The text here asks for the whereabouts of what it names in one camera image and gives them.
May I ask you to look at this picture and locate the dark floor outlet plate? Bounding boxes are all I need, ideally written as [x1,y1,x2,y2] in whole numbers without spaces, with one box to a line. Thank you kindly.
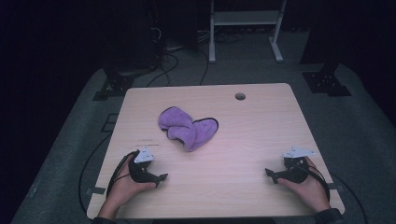
[100,113,120,133]

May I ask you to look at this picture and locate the grey tape strip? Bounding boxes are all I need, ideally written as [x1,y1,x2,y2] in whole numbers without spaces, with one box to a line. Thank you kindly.
[85,187,107,196]
[326,182,347,191]

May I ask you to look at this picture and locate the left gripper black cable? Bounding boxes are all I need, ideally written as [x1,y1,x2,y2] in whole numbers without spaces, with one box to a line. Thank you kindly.
[78,150,140,216]

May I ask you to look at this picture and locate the person's left hand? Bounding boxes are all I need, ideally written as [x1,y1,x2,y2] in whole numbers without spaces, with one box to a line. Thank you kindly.
[106,154,158,210]

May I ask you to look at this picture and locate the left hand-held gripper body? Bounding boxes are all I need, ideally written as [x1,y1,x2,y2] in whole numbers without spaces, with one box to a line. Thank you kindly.
[128,146,161,185]

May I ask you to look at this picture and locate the black stand base plate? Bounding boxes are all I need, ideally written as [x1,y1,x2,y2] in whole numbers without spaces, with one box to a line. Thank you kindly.
[301,63,353,97]
[92,65,135,102]

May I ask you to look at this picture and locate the white metal desk frame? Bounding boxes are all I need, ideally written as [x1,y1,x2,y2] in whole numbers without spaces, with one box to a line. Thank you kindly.
[208,0,288,64]

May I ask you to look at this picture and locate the black floor cables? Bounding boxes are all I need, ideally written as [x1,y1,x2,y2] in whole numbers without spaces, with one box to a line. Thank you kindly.
[145,27,247,89]

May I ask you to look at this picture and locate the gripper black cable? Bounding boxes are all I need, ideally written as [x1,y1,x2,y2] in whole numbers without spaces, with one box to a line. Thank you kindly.
[293,162,370,224]
[78,150,140,216]

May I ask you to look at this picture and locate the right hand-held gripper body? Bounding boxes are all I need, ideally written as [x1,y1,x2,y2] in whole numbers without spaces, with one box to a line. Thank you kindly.
[274,147,316,185]

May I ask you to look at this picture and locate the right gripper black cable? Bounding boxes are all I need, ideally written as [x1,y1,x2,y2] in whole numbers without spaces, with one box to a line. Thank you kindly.
[293,162,370,224]

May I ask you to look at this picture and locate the person's right hand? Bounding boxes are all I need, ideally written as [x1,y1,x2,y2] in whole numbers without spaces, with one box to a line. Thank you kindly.
[276,156,332,214]

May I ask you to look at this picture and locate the fluffy cloth with black trim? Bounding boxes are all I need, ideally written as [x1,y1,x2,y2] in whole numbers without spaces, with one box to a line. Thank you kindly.
[158,105,219,153]

